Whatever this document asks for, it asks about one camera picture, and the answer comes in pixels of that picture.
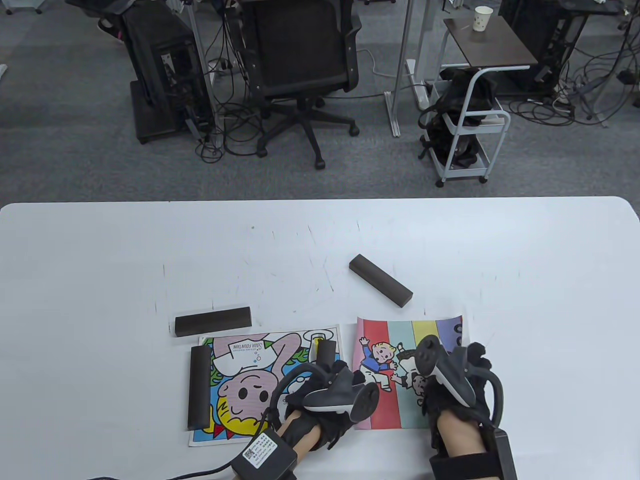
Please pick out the person's right hand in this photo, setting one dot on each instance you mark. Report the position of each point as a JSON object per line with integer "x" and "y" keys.
{"x": 482, "y": 395}

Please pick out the person's left hand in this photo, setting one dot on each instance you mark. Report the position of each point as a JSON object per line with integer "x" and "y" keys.
{"x": 330, "y": 425}

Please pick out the black and white handheld controller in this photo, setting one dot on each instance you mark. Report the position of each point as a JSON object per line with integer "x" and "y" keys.
{"x": 335, "y": 397}
{"x": 442, "y": 367}

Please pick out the colour striped cartoon poster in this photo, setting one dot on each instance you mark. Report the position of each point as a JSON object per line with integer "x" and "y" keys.
{"x": 385, "y": 415}

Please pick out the dark brown paperweight block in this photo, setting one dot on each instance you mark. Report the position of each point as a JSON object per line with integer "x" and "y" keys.
{"x": 380, "y": 280}
{"x": 212, "y": 321}
{"x": 326, "y": 352}
{"x": 199, "y": 390}

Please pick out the pink face cartoon poster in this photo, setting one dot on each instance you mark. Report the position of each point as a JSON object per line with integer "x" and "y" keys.
{"x": 245, "y": 395}

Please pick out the person's right forearm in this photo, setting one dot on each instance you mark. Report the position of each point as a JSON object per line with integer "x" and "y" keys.
{"x": 457, "y": 437}

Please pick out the person's left forearm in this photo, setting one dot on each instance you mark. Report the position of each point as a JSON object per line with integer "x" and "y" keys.
{"x": 305, "y": 435}

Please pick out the white rolling cart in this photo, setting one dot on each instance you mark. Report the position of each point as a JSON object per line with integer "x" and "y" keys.
{"x": 502, "y": 125}

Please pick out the grey metal desk leg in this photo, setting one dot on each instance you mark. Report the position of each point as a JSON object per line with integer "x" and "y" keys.
{"x": 200, "y": 50}
{"x": 394, "y": 120}

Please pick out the black bag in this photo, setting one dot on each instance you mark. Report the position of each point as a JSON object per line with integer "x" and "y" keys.
{"x": 450, "y": 107}

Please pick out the white power strip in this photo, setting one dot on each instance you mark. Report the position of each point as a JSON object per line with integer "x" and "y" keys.
{"x": 417, "y": 82}

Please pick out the brown top side table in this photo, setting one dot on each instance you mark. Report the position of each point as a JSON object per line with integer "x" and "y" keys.
{"x": 490, "y": 45}

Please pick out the black equipment cabinet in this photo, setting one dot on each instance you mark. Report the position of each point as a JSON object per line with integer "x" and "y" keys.
{"x": 540, "y": 35}

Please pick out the white paper cup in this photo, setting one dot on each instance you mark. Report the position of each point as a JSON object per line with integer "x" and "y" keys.
{"x": 482, "y": 20}

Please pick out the black office chair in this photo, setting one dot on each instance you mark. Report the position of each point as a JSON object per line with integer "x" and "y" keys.
{"x": 300, "y": 50}

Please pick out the black computer tower on stand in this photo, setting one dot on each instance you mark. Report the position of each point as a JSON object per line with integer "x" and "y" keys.
{"x": 150, "y": 65}

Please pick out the white wheeled base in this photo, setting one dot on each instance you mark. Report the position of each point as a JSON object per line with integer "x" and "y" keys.
{"x": 22, "y": 6}

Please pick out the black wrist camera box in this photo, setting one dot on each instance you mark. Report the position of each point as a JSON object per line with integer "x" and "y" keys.
{"x": 262, "y": 457}
{"x": 500, "y": 450}

